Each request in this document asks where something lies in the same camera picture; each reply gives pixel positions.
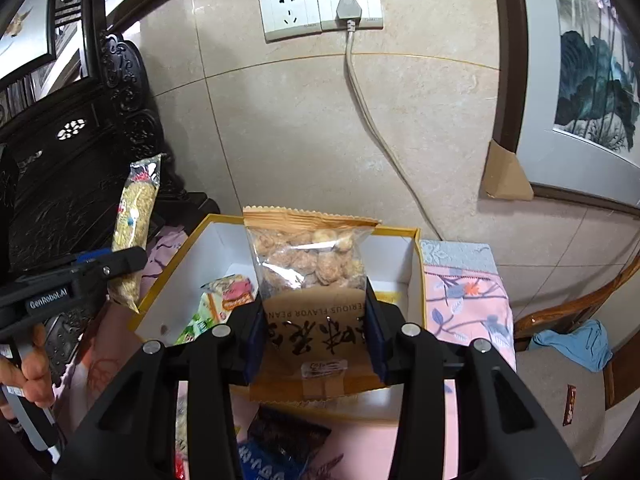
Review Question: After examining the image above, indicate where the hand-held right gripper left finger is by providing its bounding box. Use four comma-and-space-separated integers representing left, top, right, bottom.
52, 302, 266, 480

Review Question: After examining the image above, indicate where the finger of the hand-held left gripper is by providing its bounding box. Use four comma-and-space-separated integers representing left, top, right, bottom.
70, 246, 149, 291
74, 247, 115, 264

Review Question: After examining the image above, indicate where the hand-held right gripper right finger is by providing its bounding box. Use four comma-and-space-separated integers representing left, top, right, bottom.
364, 280, 583, 480

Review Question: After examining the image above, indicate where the puffed rice roll packet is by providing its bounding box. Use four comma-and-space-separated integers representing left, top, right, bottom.
107, 154, 166, 315

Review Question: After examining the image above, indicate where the brown peanut packet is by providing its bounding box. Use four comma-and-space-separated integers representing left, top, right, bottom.
242, 205, 401, 403

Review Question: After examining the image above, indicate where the yellow cardboard box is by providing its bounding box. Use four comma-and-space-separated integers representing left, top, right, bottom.
131, 214, 428, 423

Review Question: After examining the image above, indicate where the person's left hand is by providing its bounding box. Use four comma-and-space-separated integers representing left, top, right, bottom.
0, 322, 57, 407

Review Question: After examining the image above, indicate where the green and pink snack packet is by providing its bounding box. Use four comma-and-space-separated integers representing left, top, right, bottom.
174, 274, 258, 346

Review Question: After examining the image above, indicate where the dark carved wooden furniture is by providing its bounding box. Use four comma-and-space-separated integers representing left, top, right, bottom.
0, 0, 221, 381

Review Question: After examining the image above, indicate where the black snack packet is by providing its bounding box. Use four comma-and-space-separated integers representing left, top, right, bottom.
247, 405, 333, 466

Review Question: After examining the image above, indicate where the pink floral tablecloth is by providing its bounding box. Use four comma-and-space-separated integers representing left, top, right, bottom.
50, 225, 518, 480

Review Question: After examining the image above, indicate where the blue snack packet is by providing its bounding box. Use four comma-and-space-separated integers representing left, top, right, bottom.
237, 440, 321, 480

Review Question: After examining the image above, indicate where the wooden chair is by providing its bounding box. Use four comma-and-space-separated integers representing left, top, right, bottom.
512, 255, 640, 476

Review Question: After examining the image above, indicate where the red brown snack bar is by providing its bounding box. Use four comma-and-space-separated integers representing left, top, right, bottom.
562, 384, 577, 427

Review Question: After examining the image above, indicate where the blue cloth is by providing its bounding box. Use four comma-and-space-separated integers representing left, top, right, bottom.
530, 319, 613, 373

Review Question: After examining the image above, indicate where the cardboard corner protector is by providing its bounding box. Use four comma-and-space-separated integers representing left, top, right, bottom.
480, 139, 535, 202

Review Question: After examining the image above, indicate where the black framed picture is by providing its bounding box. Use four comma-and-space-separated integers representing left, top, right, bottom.
0, 0, 58, 83

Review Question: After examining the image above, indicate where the framed ink painting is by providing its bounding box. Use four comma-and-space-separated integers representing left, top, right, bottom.
490, 0, 640, 221

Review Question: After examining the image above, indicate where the white wall socket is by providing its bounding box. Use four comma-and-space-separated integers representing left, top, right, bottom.
315, 0, 385, 31
257, 0, 321, 43

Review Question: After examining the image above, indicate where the grey power plug cable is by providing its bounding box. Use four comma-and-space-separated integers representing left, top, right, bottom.
334, 0, 445, 242

